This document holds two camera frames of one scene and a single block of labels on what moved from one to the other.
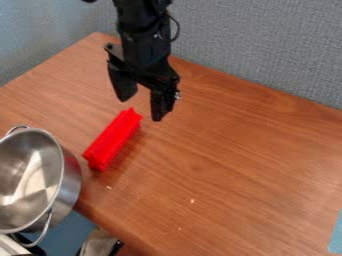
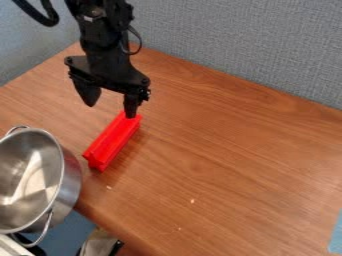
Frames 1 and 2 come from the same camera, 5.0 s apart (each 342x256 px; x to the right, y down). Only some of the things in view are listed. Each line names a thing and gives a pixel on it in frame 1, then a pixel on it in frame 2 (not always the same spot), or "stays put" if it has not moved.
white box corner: x=10 y=247 stays put
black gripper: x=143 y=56 to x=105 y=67
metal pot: x=41 y=181 stays put
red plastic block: x=113 y=138 stays put
